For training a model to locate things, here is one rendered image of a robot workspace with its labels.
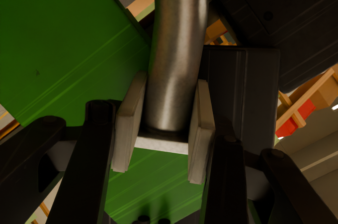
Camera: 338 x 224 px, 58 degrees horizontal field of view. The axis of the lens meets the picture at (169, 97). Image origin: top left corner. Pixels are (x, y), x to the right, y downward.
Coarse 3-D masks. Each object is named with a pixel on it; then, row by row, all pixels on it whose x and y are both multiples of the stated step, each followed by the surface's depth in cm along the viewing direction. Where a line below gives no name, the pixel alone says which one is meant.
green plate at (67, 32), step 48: (0, 0) 19; (48, 0) 19; (96, 0) 19; (0, 48) 21; (48, 48) 20; (96, 48) 20; (144, 48) 20; (0, 96) 22; (48, 96) 22; (96, 96) 21; (144, 192) 24; (192, 192) 24
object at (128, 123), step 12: (144, 72) 19; (132, 84) 17; (144, 84) 17; (132, 96) 15; (144, 96) 19; (120, 108) 13; (132, 108) 14; (120, 120) 13; (132, 120) 13; (120, 132) 13; (132, 132) 14; (120, 144) 13; (132, 144) 15; (120, 156) 14; (120, 168) 14
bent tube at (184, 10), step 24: (168, 0) 16; (192, 0) 16; (168, 24) 16; (192, 24) 16; (168, 48) 16; (192, 48) 16; (168, 72) 17; (192, 72) 17; (168, 96) 17; (192, 96) 18; (144, 120) 18; (168, 120) 18; (144, 144) 18; (168, 144) 18
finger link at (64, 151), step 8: (120, 104) 16; (72, 128) 13; (80, 128) 13; (64, 136) 12; (72, 136) 12; (56, 144) 12; (64, 144) 12; (72, 144) 12; (112, 144) 13; (48, 152) 12; (56, 152) 12; (64, 152) 12; (112, 152) 13; (40, 160) 12; (48, 160) 12; (56, 160) 12; (64, 160) 12; (40, 168) 12; (48, 168) 12; (56, 168) 12; (64, 168) 12
